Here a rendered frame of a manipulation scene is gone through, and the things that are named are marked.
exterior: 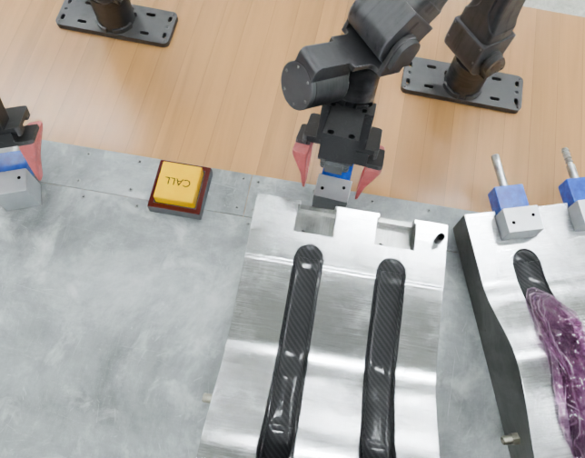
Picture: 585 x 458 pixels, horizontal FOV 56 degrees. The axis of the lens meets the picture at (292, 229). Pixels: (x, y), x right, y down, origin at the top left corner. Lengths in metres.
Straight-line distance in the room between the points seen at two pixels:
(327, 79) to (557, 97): 0.51
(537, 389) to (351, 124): 0.39
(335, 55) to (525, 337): 0.41
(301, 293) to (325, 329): 0.06
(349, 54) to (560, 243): 0.40
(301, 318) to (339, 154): 0.21
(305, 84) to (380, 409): 0.38
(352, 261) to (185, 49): 0.49
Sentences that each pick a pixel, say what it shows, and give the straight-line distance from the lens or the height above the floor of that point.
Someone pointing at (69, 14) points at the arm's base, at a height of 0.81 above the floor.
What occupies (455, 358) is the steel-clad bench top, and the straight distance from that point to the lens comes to 0.82.
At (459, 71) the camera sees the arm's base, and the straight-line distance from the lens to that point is 0.94.
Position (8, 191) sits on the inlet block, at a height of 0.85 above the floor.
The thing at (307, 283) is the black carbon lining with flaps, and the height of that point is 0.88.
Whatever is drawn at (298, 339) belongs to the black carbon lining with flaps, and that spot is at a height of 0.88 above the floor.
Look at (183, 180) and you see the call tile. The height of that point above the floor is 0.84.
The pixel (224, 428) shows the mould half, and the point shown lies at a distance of 0.65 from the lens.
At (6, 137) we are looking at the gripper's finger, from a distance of 0.82.
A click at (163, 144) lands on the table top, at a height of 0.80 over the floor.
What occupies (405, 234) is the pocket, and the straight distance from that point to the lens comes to 0.78.
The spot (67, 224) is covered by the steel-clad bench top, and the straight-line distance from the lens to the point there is 0.89.
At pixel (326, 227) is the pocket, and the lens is 0.76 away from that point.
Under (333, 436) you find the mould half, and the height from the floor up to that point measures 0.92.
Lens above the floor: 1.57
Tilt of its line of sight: 69 degrees down
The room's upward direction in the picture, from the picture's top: 4 degrees clockwise
